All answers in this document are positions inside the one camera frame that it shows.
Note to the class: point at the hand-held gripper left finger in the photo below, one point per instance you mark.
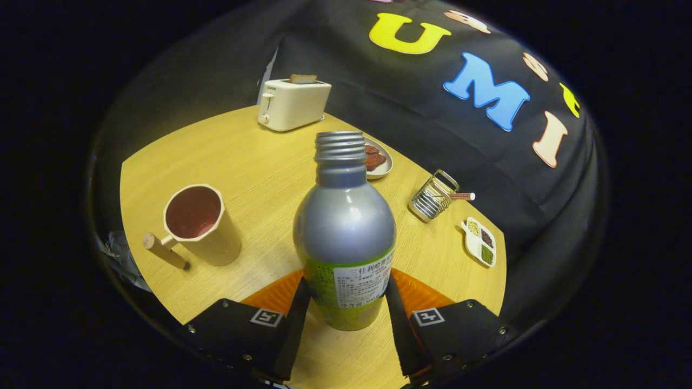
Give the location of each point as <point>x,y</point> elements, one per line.
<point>294,335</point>

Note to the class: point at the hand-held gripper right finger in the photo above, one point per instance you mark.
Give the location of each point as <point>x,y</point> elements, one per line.
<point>400,335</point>

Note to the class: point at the silver bottle with green label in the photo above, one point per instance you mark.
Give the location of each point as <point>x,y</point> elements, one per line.
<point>346,227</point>

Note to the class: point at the white divided dish with beans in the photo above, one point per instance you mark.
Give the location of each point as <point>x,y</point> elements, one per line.
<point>478,242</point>

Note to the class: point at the brown stick with white tip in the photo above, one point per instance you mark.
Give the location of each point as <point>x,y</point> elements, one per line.
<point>462,196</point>

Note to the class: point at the white oval plate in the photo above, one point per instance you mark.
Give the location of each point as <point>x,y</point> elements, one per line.
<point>385,168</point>

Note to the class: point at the wooden table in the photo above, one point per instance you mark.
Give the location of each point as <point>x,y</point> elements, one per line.
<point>259,162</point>

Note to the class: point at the red-brown meat slices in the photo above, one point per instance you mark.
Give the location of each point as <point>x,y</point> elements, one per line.
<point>374,158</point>

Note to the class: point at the pale crumpled plastic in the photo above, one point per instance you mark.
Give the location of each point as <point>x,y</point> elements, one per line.
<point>121,254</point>

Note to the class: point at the cream toaster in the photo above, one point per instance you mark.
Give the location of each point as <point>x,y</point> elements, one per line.
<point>294,105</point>

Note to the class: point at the black backdrop cloth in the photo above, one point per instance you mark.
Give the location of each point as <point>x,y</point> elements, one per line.
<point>389,97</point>

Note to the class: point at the toast slice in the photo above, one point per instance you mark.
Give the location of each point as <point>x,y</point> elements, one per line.
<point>303,79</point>

